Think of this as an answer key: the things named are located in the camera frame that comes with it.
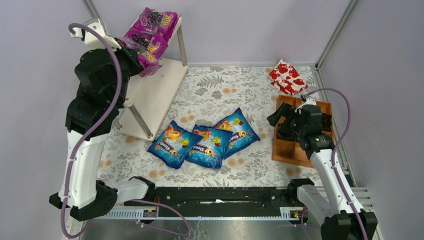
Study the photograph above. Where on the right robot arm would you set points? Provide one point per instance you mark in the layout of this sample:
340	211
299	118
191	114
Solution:
340	214

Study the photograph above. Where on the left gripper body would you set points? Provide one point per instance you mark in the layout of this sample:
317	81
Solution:
131	56

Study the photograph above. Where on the purple candy bag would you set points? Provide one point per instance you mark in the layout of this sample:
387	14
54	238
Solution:
149	63
157	22
154	43

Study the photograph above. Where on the wooden compartment tray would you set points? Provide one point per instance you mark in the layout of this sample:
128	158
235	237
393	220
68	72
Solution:
289	151

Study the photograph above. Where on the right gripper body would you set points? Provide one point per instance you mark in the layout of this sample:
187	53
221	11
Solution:
281	114

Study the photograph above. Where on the floral table mat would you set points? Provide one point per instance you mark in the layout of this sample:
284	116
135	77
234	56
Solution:
205	96

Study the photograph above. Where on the blue candy bag middle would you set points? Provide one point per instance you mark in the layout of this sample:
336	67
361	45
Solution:
210	151

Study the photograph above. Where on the blue candy bag left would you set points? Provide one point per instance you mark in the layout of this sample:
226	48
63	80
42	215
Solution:
173	145

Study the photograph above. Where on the blue candy bag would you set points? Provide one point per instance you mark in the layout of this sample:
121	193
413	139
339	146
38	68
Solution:
210	151
173	145
243	135

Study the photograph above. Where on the black orange rolled item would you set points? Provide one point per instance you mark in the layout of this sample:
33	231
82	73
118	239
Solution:
326	122

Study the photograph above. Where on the aluminium frame post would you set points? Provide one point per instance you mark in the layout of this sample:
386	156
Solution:
337	31

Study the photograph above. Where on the white two-tier shelf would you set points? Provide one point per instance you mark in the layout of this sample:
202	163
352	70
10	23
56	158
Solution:
148	99

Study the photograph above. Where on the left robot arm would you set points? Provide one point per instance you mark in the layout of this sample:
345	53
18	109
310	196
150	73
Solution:
88	125

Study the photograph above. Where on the blue candy bag right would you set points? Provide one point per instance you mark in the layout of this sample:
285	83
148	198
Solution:
243	135

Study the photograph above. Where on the red poppy folded cloth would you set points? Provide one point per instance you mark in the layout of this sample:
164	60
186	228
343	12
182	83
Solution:
287	79

